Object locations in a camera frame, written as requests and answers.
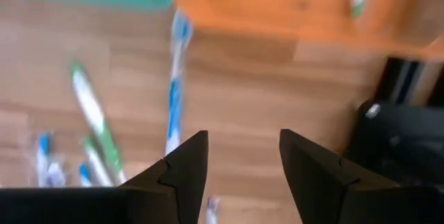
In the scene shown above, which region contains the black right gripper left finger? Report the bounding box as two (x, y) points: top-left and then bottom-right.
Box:
(117, 130), (210, 224)

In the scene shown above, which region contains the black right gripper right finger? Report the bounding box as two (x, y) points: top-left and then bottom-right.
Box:
(279, 128), (403, 224)

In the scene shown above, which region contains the purple toothbrush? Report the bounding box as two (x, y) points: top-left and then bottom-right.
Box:
(46, 161), (67, 187)
(204, 196), (221, 224)

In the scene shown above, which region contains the blue toothbrush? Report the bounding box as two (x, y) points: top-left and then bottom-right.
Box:
(164, 8), (194, 156)
(35, 132), (53, 187)
(78, 163), (94, 187)

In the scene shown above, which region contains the black aluminium rig frame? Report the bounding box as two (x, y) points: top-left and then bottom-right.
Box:
(376, 56), (444, 107)

